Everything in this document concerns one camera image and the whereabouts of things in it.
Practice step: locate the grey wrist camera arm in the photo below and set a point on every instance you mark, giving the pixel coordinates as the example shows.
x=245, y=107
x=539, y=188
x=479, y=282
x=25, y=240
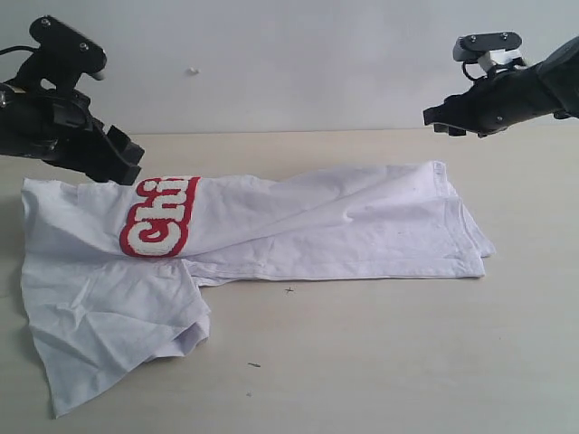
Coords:
x=67, y=44
x=491, y=51

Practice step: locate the white t-shirt red lettering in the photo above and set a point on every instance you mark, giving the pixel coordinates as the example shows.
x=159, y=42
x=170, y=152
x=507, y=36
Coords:
x=112, y=274

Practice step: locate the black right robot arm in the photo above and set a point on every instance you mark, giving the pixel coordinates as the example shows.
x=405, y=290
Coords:
x=559, y=72

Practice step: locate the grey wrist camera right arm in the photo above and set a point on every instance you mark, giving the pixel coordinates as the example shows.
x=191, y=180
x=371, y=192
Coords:
x=491, y=51

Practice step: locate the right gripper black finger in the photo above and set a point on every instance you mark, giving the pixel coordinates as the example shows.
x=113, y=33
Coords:
x=442, y=121

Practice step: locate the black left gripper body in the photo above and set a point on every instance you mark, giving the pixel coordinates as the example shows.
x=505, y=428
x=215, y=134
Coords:
x=54, y=127

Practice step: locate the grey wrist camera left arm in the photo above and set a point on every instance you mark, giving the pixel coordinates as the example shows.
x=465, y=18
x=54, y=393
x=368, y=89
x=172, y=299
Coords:
x=67, y=44

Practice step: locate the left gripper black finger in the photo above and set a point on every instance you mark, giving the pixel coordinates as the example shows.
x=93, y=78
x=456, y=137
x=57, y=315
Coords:
x=129, y=151
x=120, y=165

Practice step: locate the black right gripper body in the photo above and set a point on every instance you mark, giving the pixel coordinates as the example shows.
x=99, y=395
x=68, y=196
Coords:
x=498, y=103

